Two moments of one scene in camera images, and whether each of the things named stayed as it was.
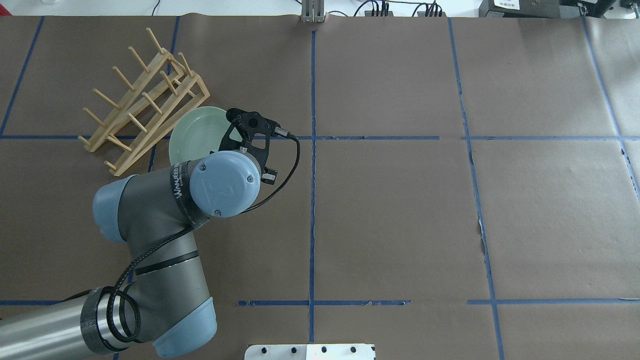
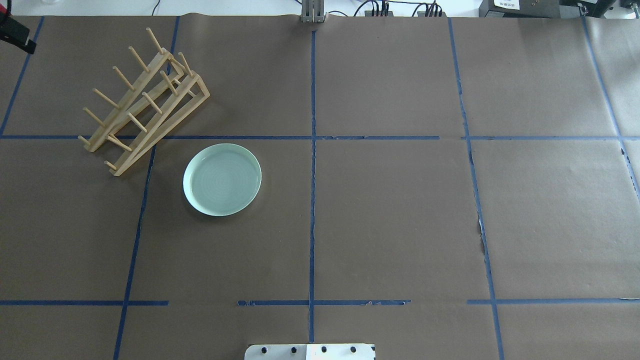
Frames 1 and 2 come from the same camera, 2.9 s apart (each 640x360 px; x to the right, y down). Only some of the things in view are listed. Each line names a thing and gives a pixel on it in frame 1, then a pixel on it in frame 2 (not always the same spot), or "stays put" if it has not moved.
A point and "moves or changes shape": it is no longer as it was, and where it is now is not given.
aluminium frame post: (312, 11) stays put
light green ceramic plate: (199, 132) moves or changes shape
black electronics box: (529, 8) stays put
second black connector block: (422, 14) stays put
